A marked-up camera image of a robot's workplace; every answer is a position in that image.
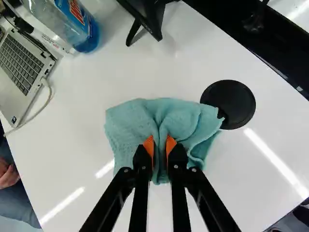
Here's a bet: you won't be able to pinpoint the person's legs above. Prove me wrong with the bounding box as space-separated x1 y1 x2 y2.
0 119 43 232

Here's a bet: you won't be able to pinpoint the silver laptop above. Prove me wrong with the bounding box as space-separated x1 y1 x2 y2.
0 0 64 128

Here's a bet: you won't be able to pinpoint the green towel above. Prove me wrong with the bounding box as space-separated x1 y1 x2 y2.
103 97 223 186

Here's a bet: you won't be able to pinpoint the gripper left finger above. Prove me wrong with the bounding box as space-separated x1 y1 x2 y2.
78 135 155 232

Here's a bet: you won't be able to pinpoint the white cable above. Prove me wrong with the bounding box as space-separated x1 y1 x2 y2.
3 76 53 136

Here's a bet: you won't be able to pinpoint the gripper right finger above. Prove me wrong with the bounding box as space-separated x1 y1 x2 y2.
165 135 242 232

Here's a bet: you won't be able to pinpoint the blue cleaner bottle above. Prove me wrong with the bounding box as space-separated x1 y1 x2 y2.
21 0 101 54

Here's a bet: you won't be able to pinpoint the white table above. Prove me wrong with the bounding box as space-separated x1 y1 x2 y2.
0 0 309 232

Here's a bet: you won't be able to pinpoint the black monitor stand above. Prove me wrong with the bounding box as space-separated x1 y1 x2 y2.
116 0 168 47

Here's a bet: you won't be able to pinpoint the person's hand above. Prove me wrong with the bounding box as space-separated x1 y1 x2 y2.
0 156 20 189

